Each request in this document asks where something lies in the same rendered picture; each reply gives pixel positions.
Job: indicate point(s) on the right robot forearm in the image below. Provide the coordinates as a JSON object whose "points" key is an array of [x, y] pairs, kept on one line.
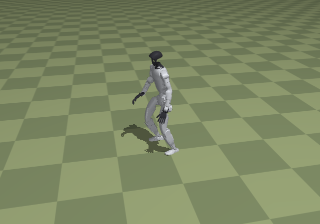
{"points": [[146, 86]]}

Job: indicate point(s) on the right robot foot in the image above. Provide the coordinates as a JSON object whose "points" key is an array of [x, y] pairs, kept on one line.
{"points": [[155, 138]]}

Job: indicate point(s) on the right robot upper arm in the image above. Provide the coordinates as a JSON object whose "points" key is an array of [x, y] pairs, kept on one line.
{"points": [[150, 78]]}

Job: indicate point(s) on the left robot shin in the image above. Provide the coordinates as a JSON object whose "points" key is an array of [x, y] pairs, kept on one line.
{"points": [[169, 139]]}

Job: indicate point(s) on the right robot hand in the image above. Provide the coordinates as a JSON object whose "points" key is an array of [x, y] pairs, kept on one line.
{"points": [[140, 94]]}

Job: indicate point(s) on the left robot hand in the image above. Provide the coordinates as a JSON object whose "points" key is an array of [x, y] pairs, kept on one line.
{"points": [[162, 115]]}

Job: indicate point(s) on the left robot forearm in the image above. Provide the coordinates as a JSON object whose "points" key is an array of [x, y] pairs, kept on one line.
{"points": [[168, 100]]}

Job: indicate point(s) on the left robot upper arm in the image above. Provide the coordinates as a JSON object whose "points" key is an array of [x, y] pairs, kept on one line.
{"points": [[165, 77]]}

